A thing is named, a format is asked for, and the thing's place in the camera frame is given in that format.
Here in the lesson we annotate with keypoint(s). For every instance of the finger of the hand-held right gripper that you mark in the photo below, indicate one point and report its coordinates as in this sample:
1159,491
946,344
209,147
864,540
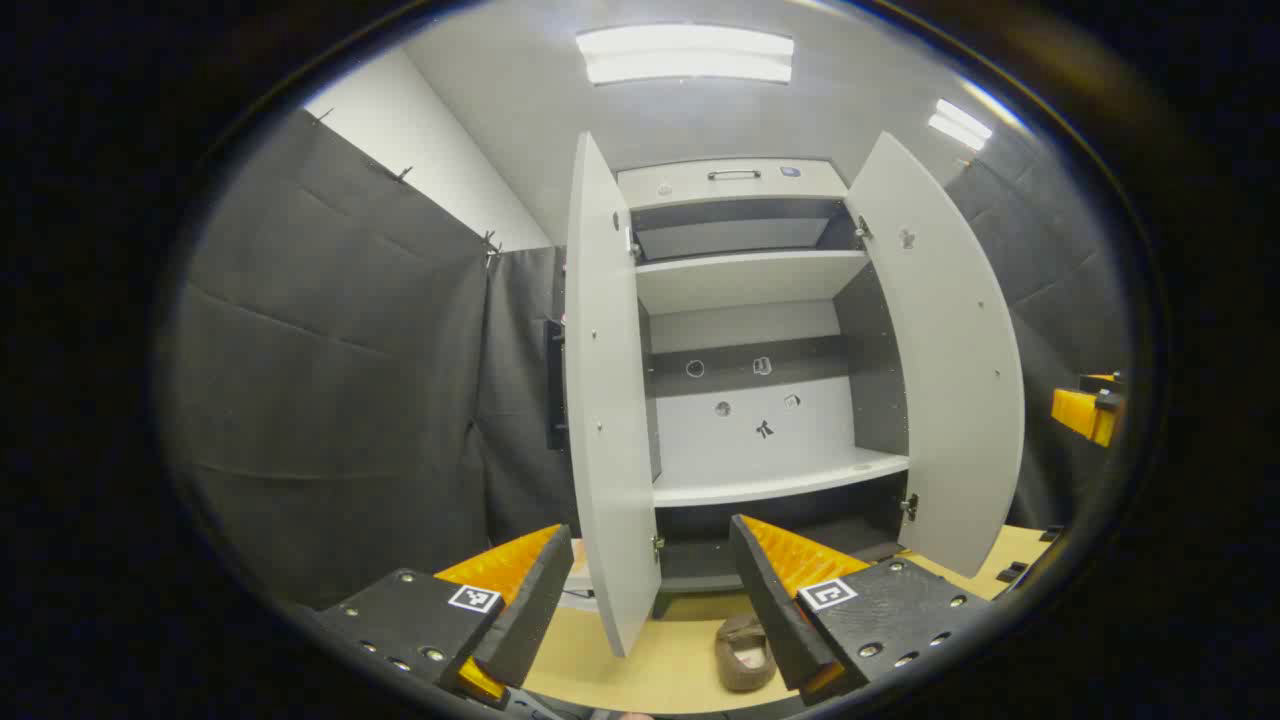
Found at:
1085,410

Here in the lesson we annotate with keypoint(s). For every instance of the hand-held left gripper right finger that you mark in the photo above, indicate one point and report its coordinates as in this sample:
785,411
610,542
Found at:
765,600

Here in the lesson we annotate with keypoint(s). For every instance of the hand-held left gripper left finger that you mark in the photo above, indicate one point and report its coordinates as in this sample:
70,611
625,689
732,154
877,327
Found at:
535,600

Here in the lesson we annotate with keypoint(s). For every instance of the brown fuzzy shoe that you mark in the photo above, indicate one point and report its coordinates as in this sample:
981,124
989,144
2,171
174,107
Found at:
745,655

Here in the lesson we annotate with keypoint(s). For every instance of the grey cabinet door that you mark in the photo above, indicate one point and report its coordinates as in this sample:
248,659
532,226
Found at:
610,400
950,350

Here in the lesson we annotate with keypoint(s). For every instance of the grey shoe cabinet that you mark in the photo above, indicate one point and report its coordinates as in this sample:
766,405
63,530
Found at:
750,280

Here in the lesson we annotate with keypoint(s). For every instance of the stack of books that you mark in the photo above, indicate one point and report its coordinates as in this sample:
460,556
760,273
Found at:
580,580

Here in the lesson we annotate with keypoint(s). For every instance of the narrow ceiling light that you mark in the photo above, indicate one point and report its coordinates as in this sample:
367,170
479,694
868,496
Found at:
960,124

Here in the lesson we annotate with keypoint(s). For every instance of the black backdrop cloth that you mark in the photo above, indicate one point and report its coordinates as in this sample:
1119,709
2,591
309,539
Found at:
330,350

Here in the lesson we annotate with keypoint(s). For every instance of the large ceiling light panel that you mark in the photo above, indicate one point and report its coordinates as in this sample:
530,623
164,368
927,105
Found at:
685,55

